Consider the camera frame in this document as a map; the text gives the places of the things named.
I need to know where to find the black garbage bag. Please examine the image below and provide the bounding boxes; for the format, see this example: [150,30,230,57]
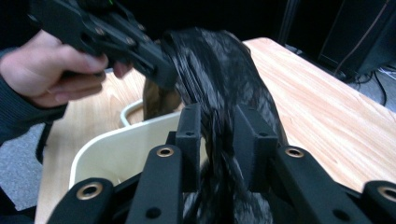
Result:
[142,27,289,224]

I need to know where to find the bundle of black floor cables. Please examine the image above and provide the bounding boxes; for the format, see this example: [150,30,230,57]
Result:
[345,62,396,107]

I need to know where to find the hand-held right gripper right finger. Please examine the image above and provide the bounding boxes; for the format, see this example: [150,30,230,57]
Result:
[233,104,279,193]

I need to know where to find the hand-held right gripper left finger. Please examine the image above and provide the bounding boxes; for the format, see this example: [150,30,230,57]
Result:
[175,103,204,193]

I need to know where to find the cream plastic bin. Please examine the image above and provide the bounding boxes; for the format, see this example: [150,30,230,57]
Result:
[68,98,208,191]

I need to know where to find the dark equipment case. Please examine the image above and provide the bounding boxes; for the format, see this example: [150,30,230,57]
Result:
[317,0,396,82]

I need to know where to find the black metal stand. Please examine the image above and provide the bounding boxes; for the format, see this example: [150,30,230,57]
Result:
[277,0,301,48]

